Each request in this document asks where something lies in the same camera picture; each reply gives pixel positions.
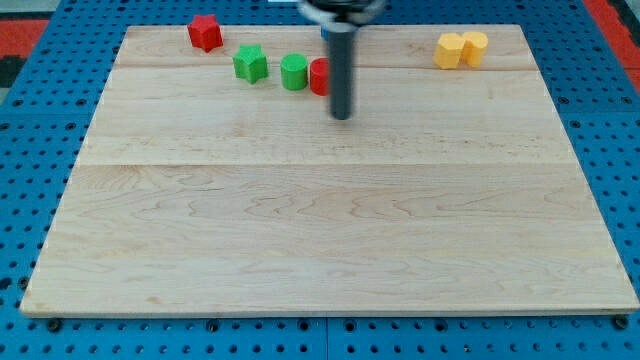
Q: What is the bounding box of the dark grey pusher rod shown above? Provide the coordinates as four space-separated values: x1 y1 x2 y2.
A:
327 23 354 120

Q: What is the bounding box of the yellow hexagon block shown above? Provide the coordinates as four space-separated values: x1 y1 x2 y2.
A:
433 33 465 70

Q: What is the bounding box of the yellow cylinder block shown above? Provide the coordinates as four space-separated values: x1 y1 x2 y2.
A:
461 31 489 67

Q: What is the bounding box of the green cylinder block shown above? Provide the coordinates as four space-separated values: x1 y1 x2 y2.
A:
280 53 308 91

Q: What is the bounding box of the light wooden board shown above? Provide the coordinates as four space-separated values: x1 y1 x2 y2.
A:
20 25 639 318

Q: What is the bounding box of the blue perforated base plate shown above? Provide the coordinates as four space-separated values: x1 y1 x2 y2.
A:
1 0 639 359

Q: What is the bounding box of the green star block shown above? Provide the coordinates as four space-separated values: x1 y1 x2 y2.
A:
232 44 269 84

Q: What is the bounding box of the red star block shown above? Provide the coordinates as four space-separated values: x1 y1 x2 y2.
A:
187 14 224 52

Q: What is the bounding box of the red cylinder block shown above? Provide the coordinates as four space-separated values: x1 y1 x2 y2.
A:
309 57 329 96

